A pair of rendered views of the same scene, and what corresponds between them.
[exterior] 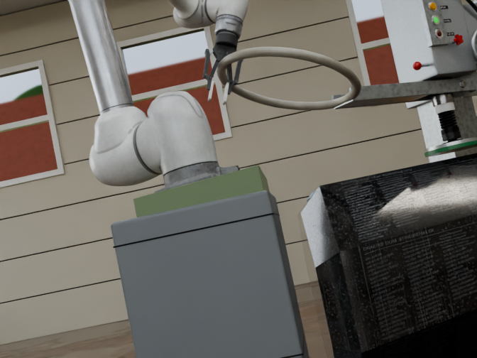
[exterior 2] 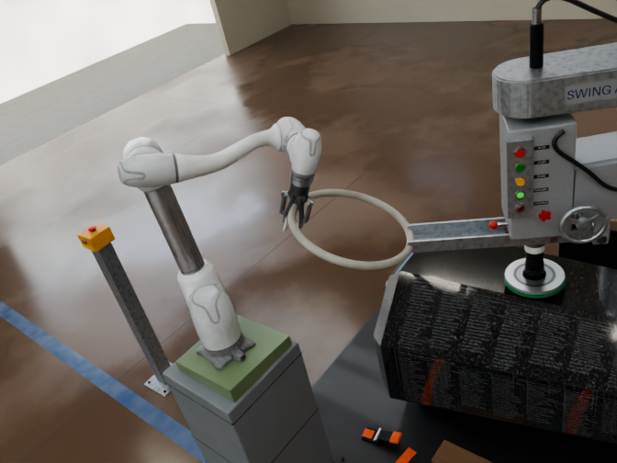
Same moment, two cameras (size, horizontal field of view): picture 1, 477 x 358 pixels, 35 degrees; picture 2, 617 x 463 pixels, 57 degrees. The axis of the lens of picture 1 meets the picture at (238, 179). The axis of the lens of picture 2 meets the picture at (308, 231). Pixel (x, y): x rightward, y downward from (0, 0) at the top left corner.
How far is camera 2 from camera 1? 2.37 m
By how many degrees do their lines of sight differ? 54
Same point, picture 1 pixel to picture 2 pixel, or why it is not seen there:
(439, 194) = (479, 332)
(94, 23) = (160, 219)
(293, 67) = not seen: outside the picture
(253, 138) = not seen: outside the picture
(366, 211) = (418, 317)
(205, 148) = (218, 343)
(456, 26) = (554, 195)
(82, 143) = not seen: outside the picture
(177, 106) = (197, 315)
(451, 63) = (533, 231)
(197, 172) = (214, 355)
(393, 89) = (458, 243)
